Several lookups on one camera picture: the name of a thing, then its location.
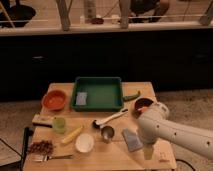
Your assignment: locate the black floor cable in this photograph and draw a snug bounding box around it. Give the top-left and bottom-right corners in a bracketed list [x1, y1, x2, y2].
[175, 158, 198, 171]

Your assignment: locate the white small bowl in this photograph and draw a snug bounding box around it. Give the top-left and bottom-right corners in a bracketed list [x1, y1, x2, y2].
[75, 133, 94, 153]

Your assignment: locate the black round chair base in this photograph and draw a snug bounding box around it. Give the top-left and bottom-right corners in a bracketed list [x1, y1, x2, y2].
[0, 4, 36, 28]

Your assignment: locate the grey towel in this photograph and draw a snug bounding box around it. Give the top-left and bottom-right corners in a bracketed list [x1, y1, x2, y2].
[122, 128, 143, 152]

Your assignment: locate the dark brown bowl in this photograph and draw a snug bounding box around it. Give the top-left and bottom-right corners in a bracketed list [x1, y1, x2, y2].
[134, 98, 153, 118]

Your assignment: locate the small metal cup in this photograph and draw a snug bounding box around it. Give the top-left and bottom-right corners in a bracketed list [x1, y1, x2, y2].
[101, 126, 115, 140]

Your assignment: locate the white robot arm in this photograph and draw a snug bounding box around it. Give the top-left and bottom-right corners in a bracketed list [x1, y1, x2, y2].
[137, 102, 213, 160]

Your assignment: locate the yellow corn cob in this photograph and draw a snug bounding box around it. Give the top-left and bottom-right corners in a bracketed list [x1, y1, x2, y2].
[61, 126, 83, 144]

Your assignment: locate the person sitting in background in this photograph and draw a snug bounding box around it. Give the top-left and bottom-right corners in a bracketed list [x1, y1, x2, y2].
[130, 0, 170, 22]

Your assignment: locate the silver fork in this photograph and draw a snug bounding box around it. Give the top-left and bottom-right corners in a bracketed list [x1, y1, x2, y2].
[33, 155, 73, 162]

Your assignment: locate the green plastic cup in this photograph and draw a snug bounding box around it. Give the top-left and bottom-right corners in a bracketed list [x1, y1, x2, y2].
[52, 117, 66, 134]

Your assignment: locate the green plastic tray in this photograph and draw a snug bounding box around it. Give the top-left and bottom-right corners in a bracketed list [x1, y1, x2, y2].
[70, 77, 124, 112]

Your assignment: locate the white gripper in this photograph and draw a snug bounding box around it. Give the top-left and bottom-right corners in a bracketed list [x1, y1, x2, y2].
[140, 132, 158, 160]

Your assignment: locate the orange bowl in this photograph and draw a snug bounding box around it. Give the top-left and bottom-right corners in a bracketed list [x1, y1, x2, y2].
[42, 90, 67, 111]

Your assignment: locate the black table clamp stand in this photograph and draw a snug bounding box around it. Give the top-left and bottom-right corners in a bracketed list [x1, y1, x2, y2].
[20, 127, 34, 171]

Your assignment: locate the grey sponge in tray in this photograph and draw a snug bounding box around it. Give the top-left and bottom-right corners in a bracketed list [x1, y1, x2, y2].
[76, 92, 87, 106]

